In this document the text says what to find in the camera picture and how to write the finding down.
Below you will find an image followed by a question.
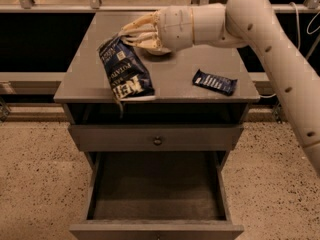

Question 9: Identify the blue chip bag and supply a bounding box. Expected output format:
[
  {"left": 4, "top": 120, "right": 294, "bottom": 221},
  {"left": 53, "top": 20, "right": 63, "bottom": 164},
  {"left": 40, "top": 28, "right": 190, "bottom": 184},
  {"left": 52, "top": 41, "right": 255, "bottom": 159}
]
[{"left": 97, "top": 33, "right": 157, "bottom": 102}]

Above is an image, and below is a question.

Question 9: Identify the open middle drawer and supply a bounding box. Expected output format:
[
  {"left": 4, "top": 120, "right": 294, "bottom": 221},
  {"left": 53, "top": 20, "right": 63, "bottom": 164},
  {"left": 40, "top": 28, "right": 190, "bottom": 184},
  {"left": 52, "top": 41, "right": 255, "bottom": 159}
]
[{"left": 70, "top": 152, "right": 244, "bottom": 240}]

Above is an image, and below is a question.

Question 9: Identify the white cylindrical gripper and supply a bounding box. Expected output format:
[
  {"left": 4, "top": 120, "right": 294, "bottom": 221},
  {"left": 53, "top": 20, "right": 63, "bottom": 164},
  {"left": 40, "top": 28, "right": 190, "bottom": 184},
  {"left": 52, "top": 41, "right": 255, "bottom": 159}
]
[{"left": 120, "top": 6, "right": 193, "bottom": 52}]

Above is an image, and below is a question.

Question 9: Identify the white cable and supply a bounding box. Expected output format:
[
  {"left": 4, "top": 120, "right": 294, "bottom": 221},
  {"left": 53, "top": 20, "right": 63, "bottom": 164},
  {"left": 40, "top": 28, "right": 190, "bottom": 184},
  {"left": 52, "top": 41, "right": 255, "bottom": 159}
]
[{"left": 259, "top": 1, "right": 320, "bottom": 100}]

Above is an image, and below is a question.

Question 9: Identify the dark blue snack bar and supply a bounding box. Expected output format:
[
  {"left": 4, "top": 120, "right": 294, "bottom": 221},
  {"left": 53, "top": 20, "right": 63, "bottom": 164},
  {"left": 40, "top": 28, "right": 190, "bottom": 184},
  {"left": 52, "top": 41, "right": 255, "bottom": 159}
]
[{"left": 192, "top": 70, "right": 237, "bottom": 96}]

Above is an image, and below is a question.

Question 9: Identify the metal railing frame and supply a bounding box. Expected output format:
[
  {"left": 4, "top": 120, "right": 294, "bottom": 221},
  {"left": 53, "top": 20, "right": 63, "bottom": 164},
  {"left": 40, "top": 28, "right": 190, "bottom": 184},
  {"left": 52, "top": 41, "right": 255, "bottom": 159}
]
[{"left": 0, "top": 0, "right": 320, "bottom": 97}]

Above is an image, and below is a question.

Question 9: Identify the round brass drawer knob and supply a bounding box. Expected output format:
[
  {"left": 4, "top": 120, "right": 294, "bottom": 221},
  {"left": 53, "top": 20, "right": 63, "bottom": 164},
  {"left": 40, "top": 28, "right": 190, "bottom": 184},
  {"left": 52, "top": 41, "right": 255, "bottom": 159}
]
[{"left": 153, "top": 136, "right": 162, "bottom": 146}]

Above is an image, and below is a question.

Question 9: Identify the closed top drawer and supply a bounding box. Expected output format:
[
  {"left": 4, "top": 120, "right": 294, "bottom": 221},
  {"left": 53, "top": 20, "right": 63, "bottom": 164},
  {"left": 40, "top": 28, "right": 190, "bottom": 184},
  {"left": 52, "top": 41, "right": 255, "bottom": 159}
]
[{"left": 69, "top": 124, "right": 243, "bottom": 152}]

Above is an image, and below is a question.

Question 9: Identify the grey wooden drawer cabinet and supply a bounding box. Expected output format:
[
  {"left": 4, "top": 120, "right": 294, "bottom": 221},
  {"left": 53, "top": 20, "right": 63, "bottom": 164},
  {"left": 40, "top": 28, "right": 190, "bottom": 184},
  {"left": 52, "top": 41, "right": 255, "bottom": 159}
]
[{"left": 53, "top": 10, "right": 261, "bottom": 240}]

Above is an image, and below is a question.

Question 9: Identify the white paper bowl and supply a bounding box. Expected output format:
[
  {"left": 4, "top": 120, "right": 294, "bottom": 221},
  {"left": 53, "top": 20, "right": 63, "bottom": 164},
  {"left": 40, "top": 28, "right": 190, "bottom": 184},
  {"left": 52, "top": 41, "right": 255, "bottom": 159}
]
[{"left": 146, "top": 48, "right": 172, "bottom": 56}]

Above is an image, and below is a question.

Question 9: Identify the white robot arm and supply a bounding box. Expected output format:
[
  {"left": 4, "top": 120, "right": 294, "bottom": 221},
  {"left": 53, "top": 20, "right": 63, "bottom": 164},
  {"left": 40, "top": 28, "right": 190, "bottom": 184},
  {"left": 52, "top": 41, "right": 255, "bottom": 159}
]
[{"left": 119, "top": 0, "right": 320, "bottom": 174}]

